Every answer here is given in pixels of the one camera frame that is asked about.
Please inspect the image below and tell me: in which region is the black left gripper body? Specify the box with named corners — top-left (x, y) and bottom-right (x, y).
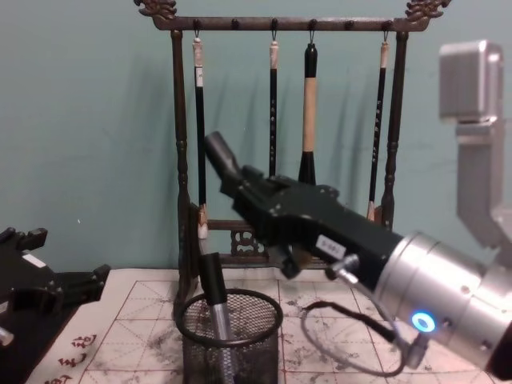
top-left (0, 242), bottom-right (69, 321)

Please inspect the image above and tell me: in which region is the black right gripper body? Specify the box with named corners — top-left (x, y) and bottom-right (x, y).
top-left (233, 174), bottom-right (403, 291)

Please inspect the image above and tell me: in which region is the black brush with white tip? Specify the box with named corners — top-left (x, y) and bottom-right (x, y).
top-left (190, 38), bottom-right (210, 241)

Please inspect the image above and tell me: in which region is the dark wooden brush rack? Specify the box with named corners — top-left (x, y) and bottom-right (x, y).
top-left (134, 0), bottom-right (452, 319)

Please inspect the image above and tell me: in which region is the thin black calligraphy brush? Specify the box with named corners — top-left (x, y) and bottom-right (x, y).
top-left (267, 39), bottom-right (281, 178)
top-left (366, 42), bottom-right (392, 222)

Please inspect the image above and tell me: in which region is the silver pen with black cap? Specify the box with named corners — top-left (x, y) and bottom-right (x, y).
top-left (198, 251), bottom-right (243, 384)

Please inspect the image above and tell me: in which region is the white gridded calligraphy mat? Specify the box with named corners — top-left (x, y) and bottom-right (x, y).
top-left (11, 266), bottom-right (512, 384)

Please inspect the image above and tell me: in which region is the black mesh pen holder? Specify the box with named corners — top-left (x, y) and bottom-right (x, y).
top-left (178, 288), bottom-right (286, 384)

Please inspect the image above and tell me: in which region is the thin dark gripper cable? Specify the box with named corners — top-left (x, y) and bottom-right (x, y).
top-left (300, 300), bottom-right (432, 377)

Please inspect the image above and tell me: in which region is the thick cream-handled calligraphy brush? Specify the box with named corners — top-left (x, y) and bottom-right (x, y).
top-left (297, 42), bottom-right (320, 186)

